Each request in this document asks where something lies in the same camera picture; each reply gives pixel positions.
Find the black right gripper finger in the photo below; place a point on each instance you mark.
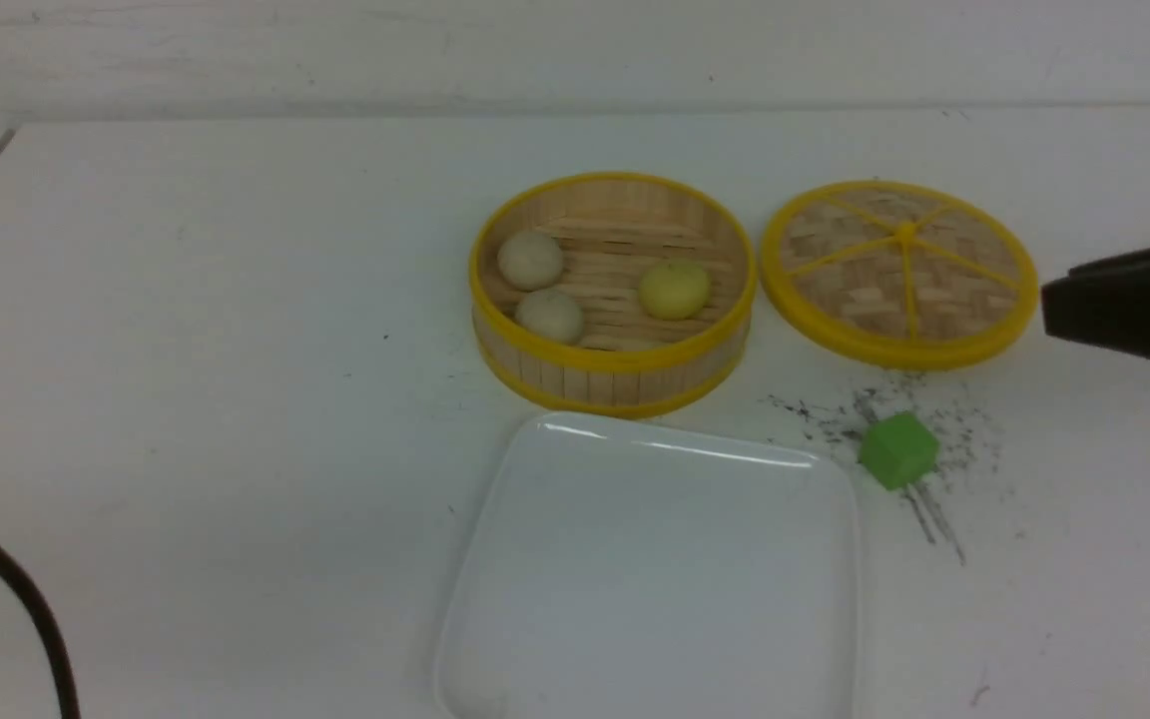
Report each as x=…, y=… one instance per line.
x=1103, y=304

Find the yellow steamed bun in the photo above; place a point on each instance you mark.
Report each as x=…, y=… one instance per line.
x=674, y=290

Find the white steamed bun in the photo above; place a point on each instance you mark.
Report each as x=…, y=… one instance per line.
x=552, y=315
x=530, y=261

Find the white square plate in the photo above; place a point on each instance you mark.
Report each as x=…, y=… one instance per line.
x=622, y=569

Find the yellow rimmed woven steamer lid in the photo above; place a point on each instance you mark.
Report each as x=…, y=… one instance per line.
x=898, y=275

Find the green cube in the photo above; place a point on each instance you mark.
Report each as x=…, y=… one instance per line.
x=899, y=450

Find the yellow rimmed bamboo steamer basket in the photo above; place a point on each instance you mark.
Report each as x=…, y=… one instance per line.
x=612, y=228

